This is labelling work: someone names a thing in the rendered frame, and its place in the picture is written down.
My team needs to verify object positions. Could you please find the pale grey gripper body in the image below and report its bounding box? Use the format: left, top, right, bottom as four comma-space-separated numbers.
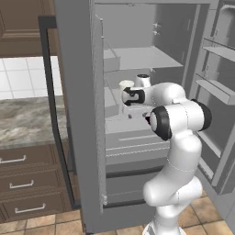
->
122, 104, 151, 123

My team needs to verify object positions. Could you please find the grey fridge drawer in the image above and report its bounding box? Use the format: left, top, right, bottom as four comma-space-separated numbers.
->
105, 117, 171, 167

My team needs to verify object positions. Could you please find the grey fridge shelf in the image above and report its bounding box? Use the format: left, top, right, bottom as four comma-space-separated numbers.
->
104, 45, 185, 73

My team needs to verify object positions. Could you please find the grey fridge door, plain outside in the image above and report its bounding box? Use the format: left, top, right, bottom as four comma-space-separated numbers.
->
54, 0, 108, 234

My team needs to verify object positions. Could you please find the grey freezer drawer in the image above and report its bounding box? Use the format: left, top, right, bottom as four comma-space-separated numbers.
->
106, 166, 168, 209

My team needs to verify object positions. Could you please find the grey fridge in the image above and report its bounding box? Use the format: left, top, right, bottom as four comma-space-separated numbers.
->
54, 0, 235, 234

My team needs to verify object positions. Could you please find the grey fridge door with bins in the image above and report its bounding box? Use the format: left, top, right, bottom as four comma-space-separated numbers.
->
187, 0, 235, 228

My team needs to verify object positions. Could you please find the shallow brown drawer front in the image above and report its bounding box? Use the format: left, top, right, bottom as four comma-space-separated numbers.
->
0, 145, 60, 169

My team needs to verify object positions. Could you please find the medium brown drawer front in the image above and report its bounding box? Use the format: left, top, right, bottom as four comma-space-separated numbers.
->
0, 167, 64, 196

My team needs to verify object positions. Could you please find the deep brown drawer front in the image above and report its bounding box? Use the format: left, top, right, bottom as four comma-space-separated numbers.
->
0, 190, 73, 224

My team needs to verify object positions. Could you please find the cream round jar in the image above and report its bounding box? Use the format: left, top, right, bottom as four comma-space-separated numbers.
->
118, 80, 135, 90

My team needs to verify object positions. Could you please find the black tall frame panel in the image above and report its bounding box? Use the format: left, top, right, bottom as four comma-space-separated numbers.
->
38, 15, 82, 211

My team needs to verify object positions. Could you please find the silver drawer handle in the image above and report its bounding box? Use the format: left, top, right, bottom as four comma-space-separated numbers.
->
14, 202, 47, 215
0, 154, 28, 164
8, 179, 35, 189

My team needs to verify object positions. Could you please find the brown wooden wall cupboard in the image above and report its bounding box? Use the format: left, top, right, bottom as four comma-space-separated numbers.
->
0, 0, 61, 58

